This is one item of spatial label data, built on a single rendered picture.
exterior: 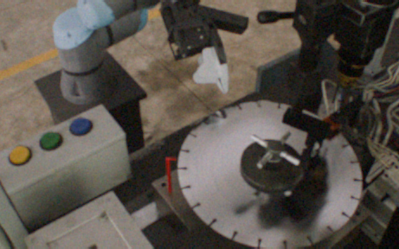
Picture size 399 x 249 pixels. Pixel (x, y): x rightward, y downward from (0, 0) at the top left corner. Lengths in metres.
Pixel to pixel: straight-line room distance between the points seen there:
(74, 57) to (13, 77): 1.55
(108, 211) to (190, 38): 0.36
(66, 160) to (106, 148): 0.09
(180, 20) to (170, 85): 1.52
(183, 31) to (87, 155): 0.31
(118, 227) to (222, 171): 0.20
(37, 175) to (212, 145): 0.34
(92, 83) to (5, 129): 1.22
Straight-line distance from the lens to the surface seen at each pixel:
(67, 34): 1.09
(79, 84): 1.17
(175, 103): 2.25
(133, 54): 2.60
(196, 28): 0.84
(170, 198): 0.84
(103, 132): 0.90
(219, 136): 0.81
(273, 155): 0.73
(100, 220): 0.78
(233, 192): 0.73
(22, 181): 0.87
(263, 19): 0.63
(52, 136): 0.91
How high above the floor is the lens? 1.55
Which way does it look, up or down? 46 degrees down
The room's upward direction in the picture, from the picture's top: straight up
